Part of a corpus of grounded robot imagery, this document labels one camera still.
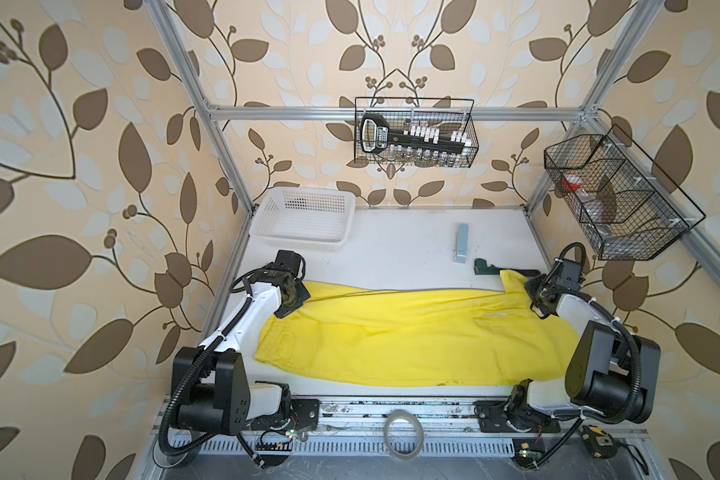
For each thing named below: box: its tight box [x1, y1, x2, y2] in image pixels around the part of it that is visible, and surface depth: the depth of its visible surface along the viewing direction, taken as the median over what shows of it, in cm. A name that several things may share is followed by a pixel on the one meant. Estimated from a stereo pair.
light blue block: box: [453, 223, 469, 263], surface depth 110 cm
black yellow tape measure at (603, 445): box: [580, 424, 649, 475], surface depth 70 cm
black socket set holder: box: [360, 113, 471, 153], surface depth 84 cm
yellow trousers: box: [254, 269, 579, 387], surface depth 88 cm
